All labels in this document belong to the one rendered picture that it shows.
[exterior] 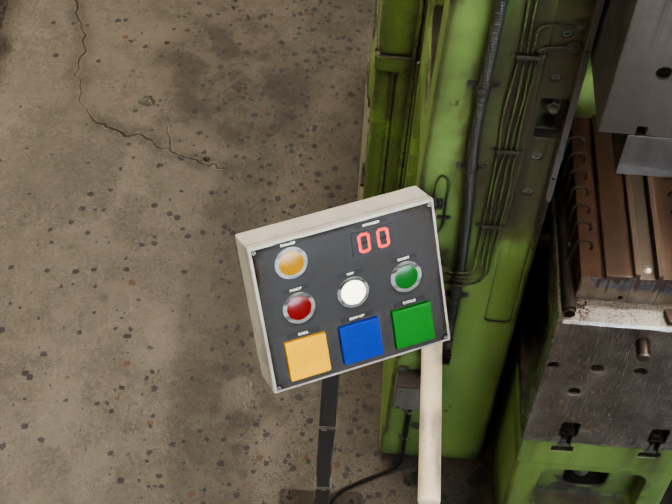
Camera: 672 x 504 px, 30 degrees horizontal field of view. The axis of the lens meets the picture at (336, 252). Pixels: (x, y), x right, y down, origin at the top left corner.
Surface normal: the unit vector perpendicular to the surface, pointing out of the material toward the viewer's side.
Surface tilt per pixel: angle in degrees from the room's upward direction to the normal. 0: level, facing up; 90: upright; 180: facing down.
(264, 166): 0
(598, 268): 0
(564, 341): 90
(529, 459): 90
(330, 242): 60
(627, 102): 90
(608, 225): 0
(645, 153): 90
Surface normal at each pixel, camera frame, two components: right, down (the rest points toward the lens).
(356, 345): 0.33, 0.33
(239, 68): 0.04, -0.61
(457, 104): -0.07, 0.78
